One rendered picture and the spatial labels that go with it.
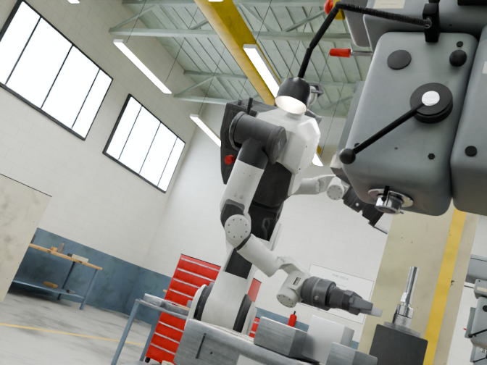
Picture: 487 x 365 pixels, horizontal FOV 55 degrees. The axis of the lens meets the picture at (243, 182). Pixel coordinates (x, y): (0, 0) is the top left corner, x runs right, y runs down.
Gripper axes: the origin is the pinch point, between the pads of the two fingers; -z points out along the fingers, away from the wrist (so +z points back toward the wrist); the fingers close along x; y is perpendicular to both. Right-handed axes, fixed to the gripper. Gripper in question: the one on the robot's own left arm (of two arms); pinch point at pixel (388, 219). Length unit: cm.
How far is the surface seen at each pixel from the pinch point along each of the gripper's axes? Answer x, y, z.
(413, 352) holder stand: 8, -78, -8
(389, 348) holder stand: 5, -78, -4
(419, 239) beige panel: -30, 69, -32
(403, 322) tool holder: 4, -63, -8
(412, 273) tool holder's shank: 13, -53, -4
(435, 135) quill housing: 55, -87, 19
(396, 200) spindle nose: 41, -87, 17
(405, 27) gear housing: 67, -70, 34
